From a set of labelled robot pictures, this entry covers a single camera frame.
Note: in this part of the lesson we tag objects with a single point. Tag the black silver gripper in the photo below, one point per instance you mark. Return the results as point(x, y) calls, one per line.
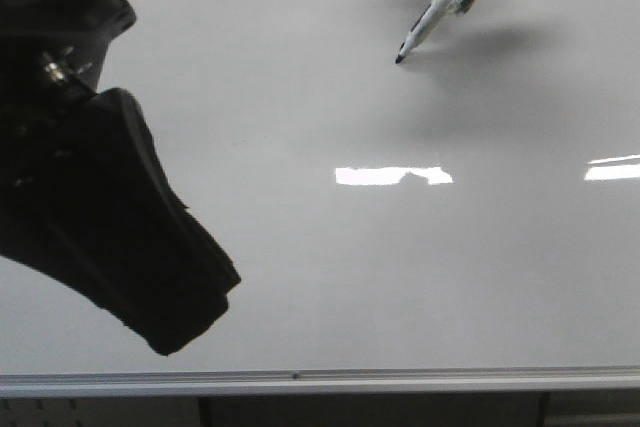
point(75, 34)

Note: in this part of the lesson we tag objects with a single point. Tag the white whiteboard with aluminium frame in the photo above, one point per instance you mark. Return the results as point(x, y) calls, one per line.
point(464, 220)

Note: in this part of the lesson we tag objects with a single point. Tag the white black whiteboard marker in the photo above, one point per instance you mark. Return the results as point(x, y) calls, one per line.
point(429, 19)

